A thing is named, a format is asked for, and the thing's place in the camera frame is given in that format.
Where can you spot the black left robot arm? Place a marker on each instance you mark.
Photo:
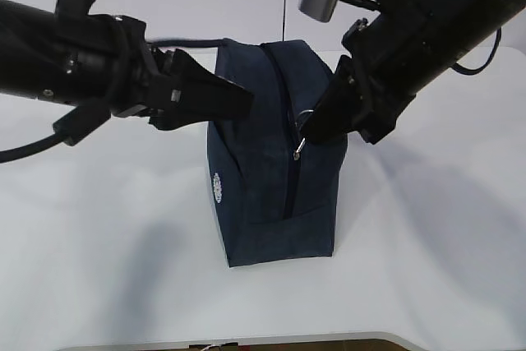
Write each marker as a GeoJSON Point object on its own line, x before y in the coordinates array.
{"type": "Point", "coordinates": [102, 67]}

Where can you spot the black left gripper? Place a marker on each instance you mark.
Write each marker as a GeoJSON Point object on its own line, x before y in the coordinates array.
{"type": "Point", "coordinates": [137, 85]}

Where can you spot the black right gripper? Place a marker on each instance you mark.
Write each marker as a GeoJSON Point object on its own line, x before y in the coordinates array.
{"type": "Point", "coordinates": [356, 99]}

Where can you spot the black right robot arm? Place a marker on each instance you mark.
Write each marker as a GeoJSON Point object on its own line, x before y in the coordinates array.
{"type": "Point", "coordinates": [390, 59]}

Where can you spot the navy blue lunch bag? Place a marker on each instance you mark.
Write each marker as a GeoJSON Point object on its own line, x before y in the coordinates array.
{"type": "Point", "coordinates": [275, 194]}

